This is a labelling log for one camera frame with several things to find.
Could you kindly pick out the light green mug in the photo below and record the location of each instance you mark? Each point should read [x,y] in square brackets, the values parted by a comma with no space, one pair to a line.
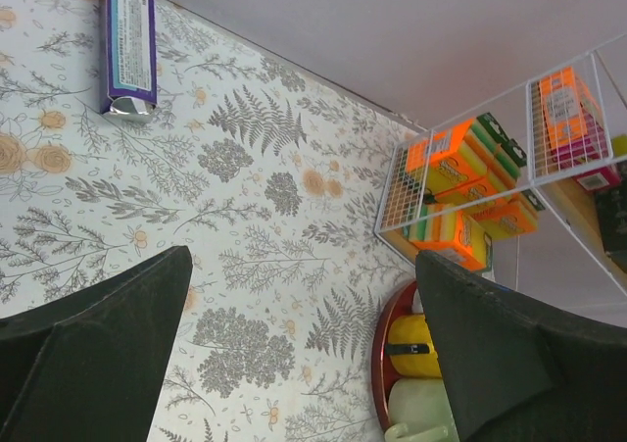
[419,410]

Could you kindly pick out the floral table mat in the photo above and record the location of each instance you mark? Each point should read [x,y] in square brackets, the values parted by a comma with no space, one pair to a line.
[271,179]

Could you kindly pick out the orange pink box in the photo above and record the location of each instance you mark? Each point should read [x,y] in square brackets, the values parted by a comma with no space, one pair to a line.
[573,120]

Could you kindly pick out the orange sponge pack lower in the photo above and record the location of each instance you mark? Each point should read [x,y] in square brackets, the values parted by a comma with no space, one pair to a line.
[467,239]

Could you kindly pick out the black box on shelf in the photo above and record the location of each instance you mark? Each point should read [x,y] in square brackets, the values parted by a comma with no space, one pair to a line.
[611,212]

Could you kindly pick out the white wire shelf rack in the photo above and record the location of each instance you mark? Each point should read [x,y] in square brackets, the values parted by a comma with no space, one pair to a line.
[529,185]

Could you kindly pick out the orange sponge pack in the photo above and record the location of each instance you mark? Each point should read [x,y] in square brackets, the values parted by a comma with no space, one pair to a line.
[467,239]
[474,163]

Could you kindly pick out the orange sponge pack upper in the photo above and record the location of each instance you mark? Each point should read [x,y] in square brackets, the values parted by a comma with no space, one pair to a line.
[474,163]

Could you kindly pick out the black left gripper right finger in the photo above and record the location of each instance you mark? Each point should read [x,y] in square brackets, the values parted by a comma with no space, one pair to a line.
[517,369]

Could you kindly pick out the yellow enamel mug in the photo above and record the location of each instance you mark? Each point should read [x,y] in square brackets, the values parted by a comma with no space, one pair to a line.
[410,348]

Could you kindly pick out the purple foil box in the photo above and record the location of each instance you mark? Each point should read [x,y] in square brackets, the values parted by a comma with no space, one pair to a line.
[128,69]

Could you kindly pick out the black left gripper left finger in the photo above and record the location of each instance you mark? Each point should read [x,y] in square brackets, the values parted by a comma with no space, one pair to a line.
[90,366]

